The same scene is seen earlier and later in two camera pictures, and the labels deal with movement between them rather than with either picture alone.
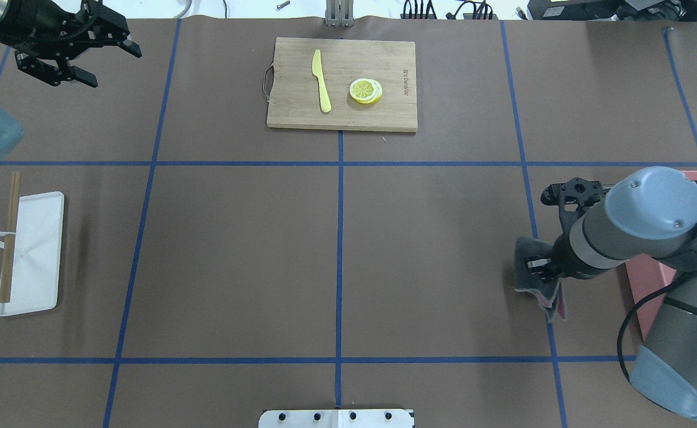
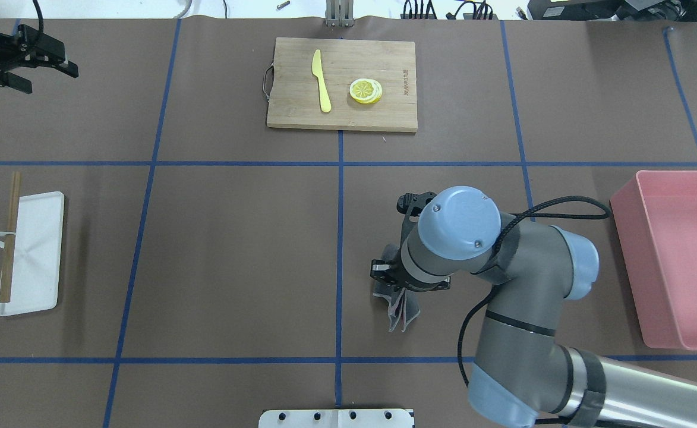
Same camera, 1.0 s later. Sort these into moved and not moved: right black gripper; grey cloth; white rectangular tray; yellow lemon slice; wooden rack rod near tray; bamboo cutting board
Moved: right black gripper; grey cloth
Not moved: wooden rack rod near tray; white rectangular tray; bamboo cutting board; yellow lemon slice
